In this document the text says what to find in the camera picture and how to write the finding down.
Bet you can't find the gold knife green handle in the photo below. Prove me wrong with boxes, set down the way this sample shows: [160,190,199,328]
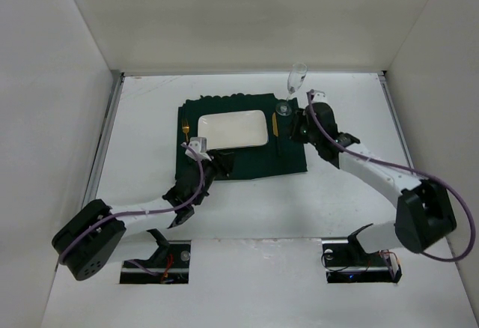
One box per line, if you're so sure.
[272,113,281,156]

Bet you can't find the white rectangular plate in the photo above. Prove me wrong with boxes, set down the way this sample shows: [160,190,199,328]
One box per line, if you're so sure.
[197,110,269,150]

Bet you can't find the dark green cloth napkin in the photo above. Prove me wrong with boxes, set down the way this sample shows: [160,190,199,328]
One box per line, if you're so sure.
[177,93,307,180]

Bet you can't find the clear champagne flute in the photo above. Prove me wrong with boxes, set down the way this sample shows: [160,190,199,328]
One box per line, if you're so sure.
[275,63,308,116]

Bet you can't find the gold fork green handle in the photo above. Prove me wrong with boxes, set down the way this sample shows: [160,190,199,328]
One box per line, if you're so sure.
[181,118,189,144]

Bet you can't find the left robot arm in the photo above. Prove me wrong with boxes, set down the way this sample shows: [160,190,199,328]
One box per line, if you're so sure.
[52,147,235,281]

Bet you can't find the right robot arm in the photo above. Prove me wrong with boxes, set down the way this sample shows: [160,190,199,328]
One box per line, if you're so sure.
[290,103,457,254]

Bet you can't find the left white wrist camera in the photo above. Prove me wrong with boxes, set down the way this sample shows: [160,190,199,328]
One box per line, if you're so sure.
[181,137,210,161]

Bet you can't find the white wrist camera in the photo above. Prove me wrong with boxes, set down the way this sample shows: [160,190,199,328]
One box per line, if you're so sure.
[307,89,329,104]
[181,137,210,161]

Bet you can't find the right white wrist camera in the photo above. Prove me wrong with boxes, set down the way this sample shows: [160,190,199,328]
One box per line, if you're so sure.
[307,89,329,104]

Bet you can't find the right aluminium table rail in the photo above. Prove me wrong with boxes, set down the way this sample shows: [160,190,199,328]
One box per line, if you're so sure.
[377,70,414,168]

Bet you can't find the aluminium table rail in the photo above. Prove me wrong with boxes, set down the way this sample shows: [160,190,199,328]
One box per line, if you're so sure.
[81,70,124,207]
[377,70,414,168]

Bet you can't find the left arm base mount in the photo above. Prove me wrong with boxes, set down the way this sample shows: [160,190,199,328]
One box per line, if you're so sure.
[119,229,192,285]

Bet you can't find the left aluminium table rail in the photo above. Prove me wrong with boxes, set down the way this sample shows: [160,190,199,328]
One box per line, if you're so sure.
[81,70,124,207]

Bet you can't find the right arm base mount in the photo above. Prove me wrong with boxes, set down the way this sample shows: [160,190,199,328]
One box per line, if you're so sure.
[320,224,403,284]

